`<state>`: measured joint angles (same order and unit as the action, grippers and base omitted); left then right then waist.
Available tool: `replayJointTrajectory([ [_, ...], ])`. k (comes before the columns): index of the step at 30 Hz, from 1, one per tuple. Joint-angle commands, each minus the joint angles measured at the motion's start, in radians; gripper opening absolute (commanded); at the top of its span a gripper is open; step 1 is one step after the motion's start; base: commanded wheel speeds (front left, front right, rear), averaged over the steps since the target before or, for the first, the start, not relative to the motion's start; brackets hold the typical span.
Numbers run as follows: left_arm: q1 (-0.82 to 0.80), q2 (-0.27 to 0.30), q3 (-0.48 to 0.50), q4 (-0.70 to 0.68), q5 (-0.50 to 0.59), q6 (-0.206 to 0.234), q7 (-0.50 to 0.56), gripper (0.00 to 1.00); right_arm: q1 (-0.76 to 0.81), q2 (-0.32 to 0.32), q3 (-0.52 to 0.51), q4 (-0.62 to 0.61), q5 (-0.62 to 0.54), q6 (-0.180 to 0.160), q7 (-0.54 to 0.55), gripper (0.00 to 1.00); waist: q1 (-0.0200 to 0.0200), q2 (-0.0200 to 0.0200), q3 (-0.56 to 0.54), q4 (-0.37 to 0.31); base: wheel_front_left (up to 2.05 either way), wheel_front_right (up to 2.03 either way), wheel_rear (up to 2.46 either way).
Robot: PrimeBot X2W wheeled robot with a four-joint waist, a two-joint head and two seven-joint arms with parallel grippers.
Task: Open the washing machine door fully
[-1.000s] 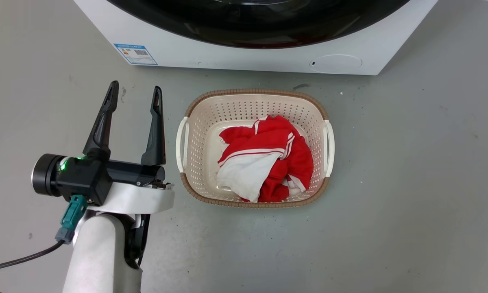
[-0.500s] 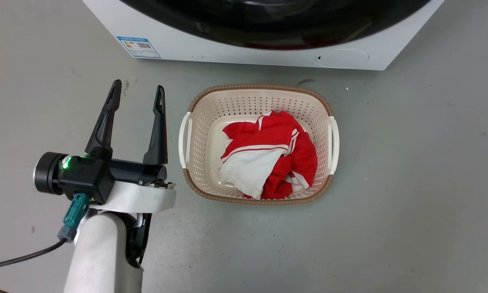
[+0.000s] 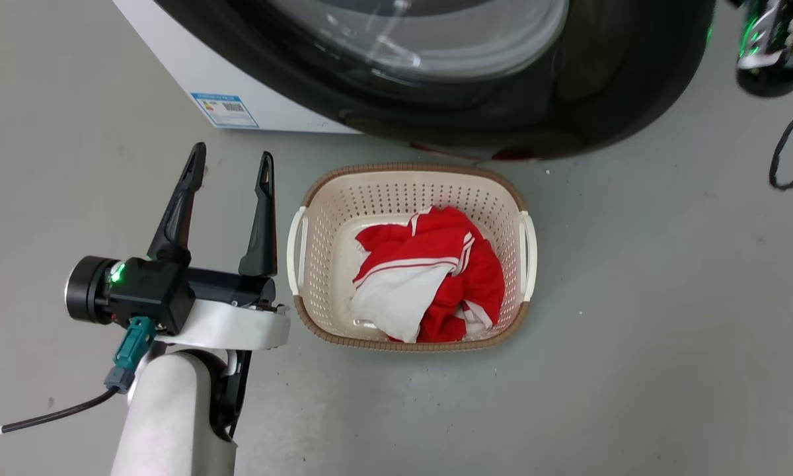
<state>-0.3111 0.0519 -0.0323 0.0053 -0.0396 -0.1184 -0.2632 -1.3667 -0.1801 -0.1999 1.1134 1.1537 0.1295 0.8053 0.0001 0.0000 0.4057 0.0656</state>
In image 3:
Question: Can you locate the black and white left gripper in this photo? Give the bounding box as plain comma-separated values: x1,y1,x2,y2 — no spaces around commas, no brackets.
65,142,291,352

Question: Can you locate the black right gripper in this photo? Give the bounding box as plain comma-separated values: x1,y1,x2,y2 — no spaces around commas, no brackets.
727,0,793,99

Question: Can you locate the white washing machine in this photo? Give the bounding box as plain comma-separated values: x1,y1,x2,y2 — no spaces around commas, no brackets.
152,0,718,162

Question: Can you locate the white washing machine body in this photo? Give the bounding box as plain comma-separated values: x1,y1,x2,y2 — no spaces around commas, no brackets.
112,0,361,135

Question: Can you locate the blue energy label sticker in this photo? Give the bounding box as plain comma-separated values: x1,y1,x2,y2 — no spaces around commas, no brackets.
190,93,260,130

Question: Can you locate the beige perforated laundry basket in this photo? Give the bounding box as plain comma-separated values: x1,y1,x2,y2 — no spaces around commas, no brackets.
286,163,539,352

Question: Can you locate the red and white garment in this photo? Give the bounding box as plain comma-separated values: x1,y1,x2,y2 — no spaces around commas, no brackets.
350,206,506,344

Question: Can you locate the black cable with teal connector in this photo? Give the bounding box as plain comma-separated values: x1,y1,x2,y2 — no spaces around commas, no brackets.
0,316,157,443

